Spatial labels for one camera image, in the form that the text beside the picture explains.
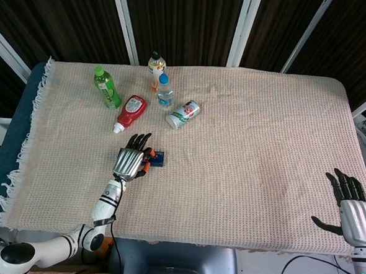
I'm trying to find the blue glasses case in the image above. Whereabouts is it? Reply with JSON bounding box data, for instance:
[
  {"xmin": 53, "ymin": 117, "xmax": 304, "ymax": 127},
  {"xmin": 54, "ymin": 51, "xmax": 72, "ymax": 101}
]
[{"xmin": 140, "ymin": 149, "xmax": 167, "ymax": 169}]

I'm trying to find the green tea bottle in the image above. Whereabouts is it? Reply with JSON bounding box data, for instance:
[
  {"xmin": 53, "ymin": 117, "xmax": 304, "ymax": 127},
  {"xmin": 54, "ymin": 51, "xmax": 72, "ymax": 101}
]
[{"xmin": 91, "ymin": 65, "xmax": 125, "ymax": 111}]

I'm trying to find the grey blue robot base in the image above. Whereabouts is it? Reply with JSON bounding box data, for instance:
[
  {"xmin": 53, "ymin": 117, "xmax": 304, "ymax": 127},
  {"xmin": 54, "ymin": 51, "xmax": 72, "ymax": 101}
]
[{"xmin": 107, "ymin": 236, "xmax": 242, "ymax": 274}]

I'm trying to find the white green printed can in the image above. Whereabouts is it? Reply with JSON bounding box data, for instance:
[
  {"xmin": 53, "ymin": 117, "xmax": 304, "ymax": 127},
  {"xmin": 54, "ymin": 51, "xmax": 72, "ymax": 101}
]
[{"xmin": 165, "ymin": 98, "xmax": 202, "ymax": 132}]

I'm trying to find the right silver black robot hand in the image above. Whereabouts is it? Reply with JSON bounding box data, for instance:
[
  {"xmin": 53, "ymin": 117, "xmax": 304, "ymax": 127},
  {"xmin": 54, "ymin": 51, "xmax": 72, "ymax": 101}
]
[{"xmin": 309, "ymin": 166, "xmax": 366, "ymax": 248}]

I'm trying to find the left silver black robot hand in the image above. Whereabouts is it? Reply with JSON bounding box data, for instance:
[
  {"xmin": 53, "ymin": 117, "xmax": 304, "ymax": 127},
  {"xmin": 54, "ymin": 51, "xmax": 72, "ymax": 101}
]
[{"xmin": 111, "ymin": 130, "xmax": 158, "ymax": 184}]

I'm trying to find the orange drink bottle black cap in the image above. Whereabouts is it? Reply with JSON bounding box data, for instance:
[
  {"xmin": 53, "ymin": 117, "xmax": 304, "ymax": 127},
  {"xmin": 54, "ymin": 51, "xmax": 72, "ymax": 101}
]
[{"xmin": 145, "ymin": 50, "xmax": 168, "ymax": 92}]

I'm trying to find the red ketchup squeeze bottle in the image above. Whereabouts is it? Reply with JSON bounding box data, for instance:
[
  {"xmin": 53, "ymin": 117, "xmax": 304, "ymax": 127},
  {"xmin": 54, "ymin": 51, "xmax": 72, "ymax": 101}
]
[{"xmin": 113, "ymin": 93, "xmax": 150, "ymax": 136}]

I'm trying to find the beige waffle weave cloth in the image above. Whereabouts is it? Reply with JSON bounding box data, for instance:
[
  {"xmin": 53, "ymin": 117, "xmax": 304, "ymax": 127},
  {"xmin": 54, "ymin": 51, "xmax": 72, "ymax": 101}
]
[{"xmin": 0, "ymin": 53, "xmax": 366, "ymax": 259}]

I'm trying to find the dark blue table cover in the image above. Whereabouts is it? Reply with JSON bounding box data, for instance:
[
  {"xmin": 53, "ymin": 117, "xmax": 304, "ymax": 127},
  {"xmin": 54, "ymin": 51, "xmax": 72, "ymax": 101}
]
[{"xmin": 0, "ymin": 59, "xmax": 48, "ymax": 237}]

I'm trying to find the orange plastic object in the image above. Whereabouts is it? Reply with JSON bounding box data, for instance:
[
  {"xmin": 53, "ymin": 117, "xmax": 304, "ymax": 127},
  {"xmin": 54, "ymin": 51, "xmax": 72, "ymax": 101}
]
[{"xmin": 97, "ymin": 236, "xmax": 115, "ymax": 258}]

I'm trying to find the clear water bottle blue cap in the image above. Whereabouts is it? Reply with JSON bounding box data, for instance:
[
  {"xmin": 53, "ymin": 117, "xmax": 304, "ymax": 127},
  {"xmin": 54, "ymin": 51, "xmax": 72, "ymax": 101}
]
[{"xmin": 156, "ymin": 73, "xmax": 177, "ymax": 110}]

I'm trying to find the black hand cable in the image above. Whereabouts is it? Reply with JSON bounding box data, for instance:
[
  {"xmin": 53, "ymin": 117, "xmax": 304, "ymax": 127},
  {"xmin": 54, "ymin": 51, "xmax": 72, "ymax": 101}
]
[{"xmin": 106, "ymin": 174, "xmax": 130, "ymax": 274}]

